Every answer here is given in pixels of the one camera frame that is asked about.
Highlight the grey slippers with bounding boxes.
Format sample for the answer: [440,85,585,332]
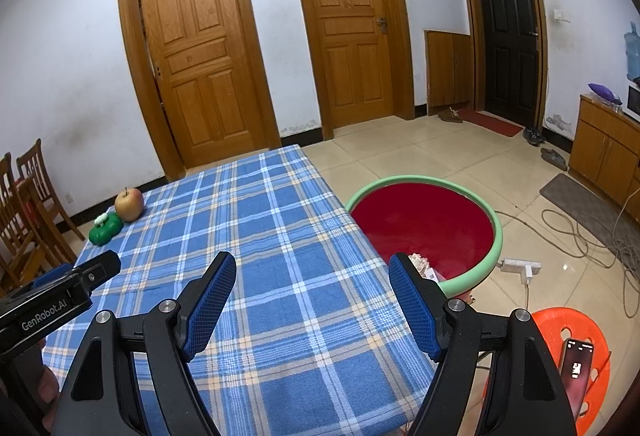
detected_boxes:
[540,147,568,171]

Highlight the person's left hand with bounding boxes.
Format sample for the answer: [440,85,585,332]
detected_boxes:
[22,338,61,434]

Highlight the red basin with green rim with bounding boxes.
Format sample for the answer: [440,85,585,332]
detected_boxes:
[346,174,502,297]

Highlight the wooden door with small latch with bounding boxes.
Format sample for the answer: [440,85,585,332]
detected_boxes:
[116,0,281,181]

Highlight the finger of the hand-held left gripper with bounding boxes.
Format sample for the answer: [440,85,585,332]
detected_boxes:
[72,250,122,295]
[32,263,76,289]

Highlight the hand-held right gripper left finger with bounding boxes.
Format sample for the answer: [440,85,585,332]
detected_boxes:
[52,251,238,436]

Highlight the black entrance door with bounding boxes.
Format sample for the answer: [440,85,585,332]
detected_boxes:
[456,0,548,129]

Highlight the grey floor mat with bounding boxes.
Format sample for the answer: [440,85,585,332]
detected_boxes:
[540,173,621,229]

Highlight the wooden chair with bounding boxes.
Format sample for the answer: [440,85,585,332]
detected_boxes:
[0,153,66,297]
[16,138,86,241]

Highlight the black smartphone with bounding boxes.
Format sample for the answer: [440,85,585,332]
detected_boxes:
[559,338,596,422]

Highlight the purple bag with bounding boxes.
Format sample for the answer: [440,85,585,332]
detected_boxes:
[589,82,623,105]

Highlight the blue water bottle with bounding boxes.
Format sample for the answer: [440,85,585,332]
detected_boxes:
[622,22,640,81]

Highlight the blue plaid tablecloth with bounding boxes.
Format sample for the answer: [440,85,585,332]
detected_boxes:
[42,145,441,436]

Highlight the red doormat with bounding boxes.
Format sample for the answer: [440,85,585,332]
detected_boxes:
[457,108,523,137]

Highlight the green pumpkin-shaped container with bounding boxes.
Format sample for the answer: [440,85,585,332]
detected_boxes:
[89,213,125,247]

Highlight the wooden shoe cabinet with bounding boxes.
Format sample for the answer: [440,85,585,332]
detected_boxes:
[424,30,473,111]

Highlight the orange plastic stool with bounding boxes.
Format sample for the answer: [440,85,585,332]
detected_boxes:
[482,307,612,436]

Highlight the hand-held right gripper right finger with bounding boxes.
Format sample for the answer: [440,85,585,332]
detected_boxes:
[387,252,576,436]

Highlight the white power strip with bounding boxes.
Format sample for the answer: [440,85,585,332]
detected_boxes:
[500,258,542,287]

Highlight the wooden sideboard cabinet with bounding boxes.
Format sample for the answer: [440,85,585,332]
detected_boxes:
[569,94,640,211]

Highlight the wooden door with lever handle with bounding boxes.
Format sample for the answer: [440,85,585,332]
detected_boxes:
[285,0,416,141]

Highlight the grey cable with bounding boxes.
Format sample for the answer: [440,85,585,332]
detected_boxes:
[492,196,640,317]

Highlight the brown apple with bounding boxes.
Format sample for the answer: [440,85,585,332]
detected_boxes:
[115,187,146,223]

